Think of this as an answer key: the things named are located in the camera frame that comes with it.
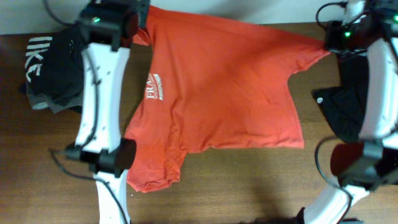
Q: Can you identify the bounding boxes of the red polo shirt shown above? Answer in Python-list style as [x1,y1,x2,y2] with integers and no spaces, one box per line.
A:
[125,6,327,193]

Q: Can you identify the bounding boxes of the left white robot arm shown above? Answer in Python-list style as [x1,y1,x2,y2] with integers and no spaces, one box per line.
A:
[62,0,150,223]

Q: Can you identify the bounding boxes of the black garment at right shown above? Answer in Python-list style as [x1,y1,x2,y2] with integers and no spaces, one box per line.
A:
[312,55,369,142]

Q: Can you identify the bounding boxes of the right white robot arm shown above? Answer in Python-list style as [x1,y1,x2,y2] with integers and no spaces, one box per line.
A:
[290,1,397,223]

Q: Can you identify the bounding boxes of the black Nike shirt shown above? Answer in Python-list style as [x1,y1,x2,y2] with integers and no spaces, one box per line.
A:
[24,27,84,106]

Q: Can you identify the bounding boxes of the grey folded shirt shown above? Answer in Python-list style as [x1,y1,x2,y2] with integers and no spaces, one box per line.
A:
[21,83,83,113]

